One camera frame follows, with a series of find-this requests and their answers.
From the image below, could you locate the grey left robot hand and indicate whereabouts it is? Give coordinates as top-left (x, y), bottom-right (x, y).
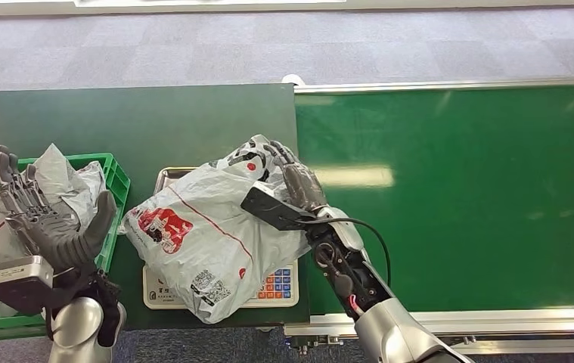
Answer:
top-left (0, 145), bottom-right (117, 275)

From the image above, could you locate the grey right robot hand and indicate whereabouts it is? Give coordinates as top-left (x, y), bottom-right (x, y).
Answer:
top-left (262, 141), bottom-right (329, 213)

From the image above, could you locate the grey mailer package red print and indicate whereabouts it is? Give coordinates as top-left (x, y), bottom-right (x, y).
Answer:
top-left (119, 134), bottom-right (314, 325)

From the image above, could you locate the crumpled grey mailer package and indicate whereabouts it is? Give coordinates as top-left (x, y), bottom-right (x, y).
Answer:
top-left (0, 144), bottom-right (108, 320)

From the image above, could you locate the green plastic basket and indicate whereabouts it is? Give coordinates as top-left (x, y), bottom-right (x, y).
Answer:
top-left (0, 153), bottom-right (132, 335)

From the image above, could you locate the white electronic scale steel tray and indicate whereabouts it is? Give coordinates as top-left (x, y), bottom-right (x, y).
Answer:
top-left (141, 166), bottom-right (301, 310)

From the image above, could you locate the green belt conveyor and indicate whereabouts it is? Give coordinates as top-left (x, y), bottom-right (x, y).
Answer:
top-left (283, 76), bottom-right (574, 357)

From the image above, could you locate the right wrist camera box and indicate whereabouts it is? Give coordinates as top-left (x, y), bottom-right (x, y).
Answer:
top-left (240, 181), bottom-right (318, 232)

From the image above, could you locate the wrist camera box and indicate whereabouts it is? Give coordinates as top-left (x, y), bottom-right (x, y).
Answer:
top-left (0, 255), bottom-right (75, 316)
top-left (240, 181), bottom-right (318, 232)

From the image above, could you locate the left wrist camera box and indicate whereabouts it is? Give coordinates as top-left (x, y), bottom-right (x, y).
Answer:
top-left (0, 255), bottom-right (75, 316)

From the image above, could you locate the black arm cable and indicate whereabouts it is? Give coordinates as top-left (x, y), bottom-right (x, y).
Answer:
top-left (310, 216), bottom-right (392, 287)

